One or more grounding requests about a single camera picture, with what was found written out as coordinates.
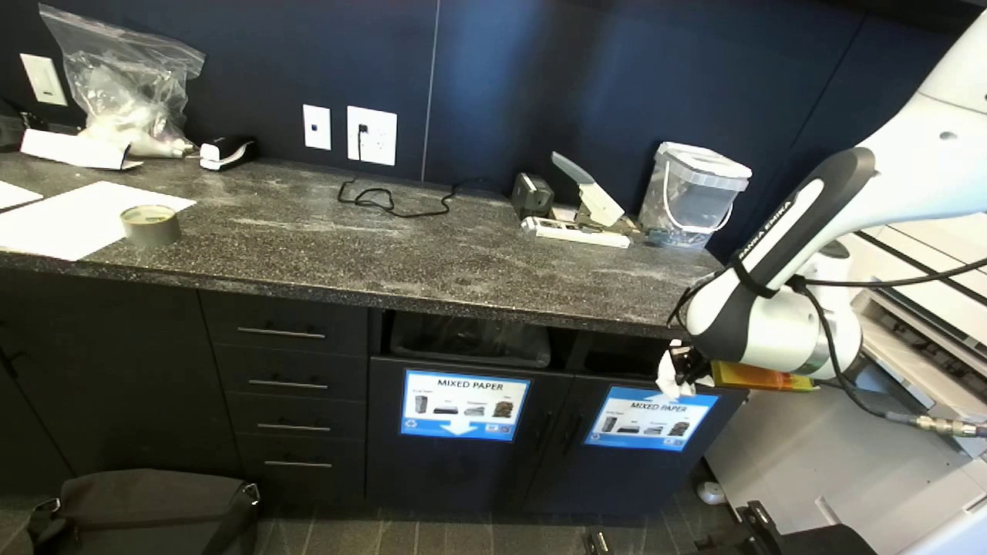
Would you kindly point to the black tape dispenser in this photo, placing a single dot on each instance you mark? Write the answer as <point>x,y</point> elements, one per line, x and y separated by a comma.
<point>532,196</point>

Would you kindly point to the small white switch plate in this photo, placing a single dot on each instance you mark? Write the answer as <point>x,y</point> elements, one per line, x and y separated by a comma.
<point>315,128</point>

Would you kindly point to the white wall outlet plate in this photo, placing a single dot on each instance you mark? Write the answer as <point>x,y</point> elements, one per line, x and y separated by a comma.
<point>371,137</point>

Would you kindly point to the small white paper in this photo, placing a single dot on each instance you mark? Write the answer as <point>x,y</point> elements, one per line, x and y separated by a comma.
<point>668,384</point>

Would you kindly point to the black wheeled base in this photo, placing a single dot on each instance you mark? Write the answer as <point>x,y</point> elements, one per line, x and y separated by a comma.
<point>812,540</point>

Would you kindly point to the white paper sheet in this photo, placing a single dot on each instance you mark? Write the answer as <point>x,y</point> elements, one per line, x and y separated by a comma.
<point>73,220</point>

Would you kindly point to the clear plastic bag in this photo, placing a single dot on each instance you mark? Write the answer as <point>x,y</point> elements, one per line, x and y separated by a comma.
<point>126,80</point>

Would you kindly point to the dark recycling bin cabinet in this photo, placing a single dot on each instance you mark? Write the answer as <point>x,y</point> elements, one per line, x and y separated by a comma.
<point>559,482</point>

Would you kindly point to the dark drawer cabinet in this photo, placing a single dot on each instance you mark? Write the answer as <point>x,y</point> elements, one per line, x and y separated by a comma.
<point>111,381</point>

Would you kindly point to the blue label with down arrow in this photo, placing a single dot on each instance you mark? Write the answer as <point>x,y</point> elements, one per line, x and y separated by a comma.
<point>463,404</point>

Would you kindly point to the black bag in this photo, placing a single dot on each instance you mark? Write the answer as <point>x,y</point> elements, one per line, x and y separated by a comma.
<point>156,514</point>

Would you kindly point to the blue label with up arrow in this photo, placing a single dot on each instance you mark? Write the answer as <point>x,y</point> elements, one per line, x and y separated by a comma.
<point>644,422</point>

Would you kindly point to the white office printer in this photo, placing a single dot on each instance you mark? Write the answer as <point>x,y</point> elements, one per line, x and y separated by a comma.
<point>822,474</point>

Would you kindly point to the white folded paper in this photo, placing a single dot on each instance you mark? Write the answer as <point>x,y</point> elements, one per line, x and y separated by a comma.
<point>77,153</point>

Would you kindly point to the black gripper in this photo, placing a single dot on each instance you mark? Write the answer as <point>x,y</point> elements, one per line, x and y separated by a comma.
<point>695,362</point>

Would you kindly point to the grey tape roll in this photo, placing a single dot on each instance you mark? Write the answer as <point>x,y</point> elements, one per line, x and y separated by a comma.
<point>148,222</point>

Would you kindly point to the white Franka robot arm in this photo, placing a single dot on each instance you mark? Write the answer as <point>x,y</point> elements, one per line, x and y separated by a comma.
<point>926,166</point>

